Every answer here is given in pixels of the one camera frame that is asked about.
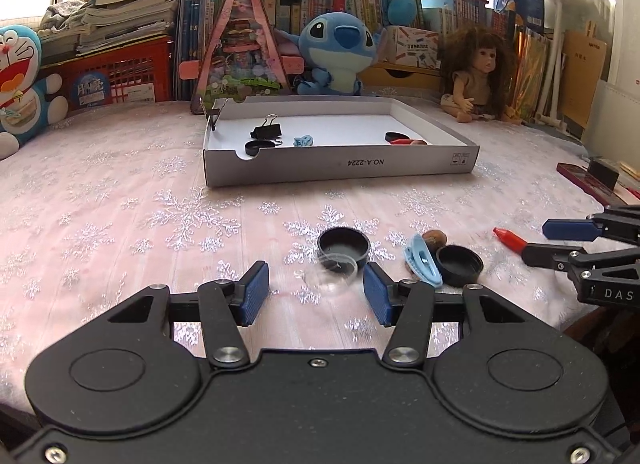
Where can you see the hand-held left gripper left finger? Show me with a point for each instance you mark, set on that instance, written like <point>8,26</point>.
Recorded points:
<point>252,294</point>

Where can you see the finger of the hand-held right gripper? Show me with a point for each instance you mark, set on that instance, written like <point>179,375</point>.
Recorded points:
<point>547,254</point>
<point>570,229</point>

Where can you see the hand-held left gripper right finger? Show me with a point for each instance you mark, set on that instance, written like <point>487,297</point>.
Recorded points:
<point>379,294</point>

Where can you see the red bottle-shaped plastic piece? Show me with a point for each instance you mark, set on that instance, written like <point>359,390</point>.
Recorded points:
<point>507,239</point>
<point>407,142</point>

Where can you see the clear plastic dome lid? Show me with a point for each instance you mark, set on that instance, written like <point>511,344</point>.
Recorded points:
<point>332,278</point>

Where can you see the light blue plastic clip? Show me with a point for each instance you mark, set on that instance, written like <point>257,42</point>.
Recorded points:
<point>420,259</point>
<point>302,140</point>

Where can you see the black round cap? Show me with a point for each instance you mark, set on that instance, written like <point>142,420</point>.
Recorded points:
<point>395,136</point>
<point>457,266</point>
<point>256,147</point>
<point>345,246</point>

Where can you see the brown nut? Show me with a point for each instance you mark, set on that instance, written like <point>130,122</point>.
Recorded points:
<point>435,239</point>

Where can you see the white cardboard box tray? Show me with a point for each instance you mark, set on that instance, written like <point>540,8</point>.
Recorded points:
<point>340,164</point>

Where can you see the large black binder clip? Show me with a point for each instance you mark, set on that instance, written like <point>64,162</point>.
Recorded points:
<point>265,132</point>

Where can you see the dark red flat box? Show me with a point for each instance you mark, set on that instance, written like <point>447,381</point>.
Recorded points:
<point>575,175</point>

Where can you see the small black box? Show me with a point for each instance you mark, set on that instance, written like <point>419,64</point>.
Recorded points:
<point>604,174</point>

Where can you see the white board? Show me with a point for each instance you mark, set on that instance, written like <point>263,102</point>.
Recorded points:
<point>617,119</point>

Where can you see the brown cardboard sheet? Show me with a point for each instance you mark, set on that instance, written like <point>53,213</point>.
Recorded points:
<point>582,79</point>

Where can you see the gold foil sheets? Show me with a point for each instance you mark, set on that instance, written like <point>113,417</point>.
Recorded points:
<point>530,69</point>

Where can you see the white pipe rack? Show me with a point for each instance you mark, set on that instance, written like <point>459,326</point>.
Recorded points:
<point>554,59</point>

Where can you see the pink snowflake tablecloth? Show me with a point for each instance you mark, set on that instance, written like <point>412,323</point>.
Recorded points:
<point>100,204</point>

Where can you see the small black binder clip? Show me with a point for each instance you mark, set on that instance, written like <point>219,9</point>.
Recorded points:
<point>212,116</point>

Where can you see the brown-haired doll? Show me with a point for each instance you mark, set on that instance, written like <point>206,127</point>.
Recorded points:
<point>480,69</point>

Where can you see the wooden drawer box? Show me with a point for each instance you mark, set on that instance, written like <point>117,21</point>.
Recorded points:
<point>395,78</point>

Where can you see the printed cardboard box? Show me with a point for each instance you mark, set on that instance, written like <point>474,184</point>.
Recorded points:
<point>412,49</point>

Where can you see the pink triangular toy house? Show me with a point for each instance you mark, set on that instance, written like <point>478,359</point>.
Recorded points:
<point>245,54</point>

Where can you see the blue big-eared plush toy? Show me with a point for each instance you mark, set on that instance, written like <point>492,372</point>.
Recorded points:
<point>335,49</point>

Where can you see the red basket with blue label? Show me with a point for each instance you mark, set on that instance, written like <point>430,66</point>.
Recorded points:
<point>125,74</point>

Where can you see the row of upright books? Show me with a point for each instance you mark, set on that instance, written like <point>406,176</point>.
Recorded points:
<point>295,6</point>

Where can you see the blue cat plush toy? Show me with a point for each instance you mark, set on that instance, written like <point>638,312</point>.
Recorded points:
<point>20,89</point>

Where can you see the stack of books and papers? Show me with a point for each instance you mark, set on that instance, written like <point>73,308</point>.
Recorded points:
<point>130,4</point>

